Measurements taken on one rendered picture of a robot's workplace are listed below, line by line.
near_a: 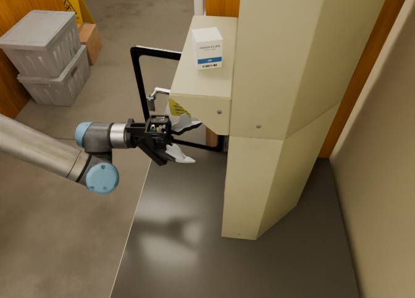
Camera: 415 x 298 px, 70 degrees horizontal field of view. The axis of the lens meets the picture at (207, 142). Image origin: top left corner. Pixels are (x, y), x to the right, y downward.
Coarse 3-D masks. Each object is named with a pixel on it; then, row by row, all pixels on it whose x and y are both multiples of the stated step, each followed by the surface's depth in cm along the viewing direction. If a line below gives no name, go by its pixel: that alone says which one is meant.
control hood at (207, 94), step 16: (208, 16) 74; (224, 32) 69; (192, 48) 64; (224, 48) 64; (192, 64) 60; (224, 64) 60; (176, 80) 56; (192, 80) 56; (208, 80) 56; (224, 80) 56; (176, 96) 54; (192, 96) 54; (208, 96) 54; (224, 96) 53; (192, 112) 57; (208, 112) 56; (224, 112) 56; (224, 128) 59
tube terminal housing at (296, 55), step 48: (240, 0) 40; (288, 0) 40; (336, 0) 41; (384, 0) 51; (240, 48) 46; (288, 48) 45; (336, 48) 50; (240, 96) 52; (288, 96) 51; (336, 96) 64; (240, 144) 62; (288, 144) 63; (240, 192) 75; (288, 192) 86
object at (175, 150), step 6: (168, 144) 80; (174, 144) 77; (168, 150) 81; (174, 150) 79; (180, 150) 77; (174, 156) 80; (180, 156) 78; (186, 156) 79; (186, 162) 79; (192, 162) 78
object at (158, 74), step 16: (144, 64) 92; (160, 64) 90; (176, 64) 88; (144, 80) 96; (160, 80) 94; (160, 96) 100; (160, 112) 105; (176, 112) 103; (208, 128) 105; (208, 144) 111
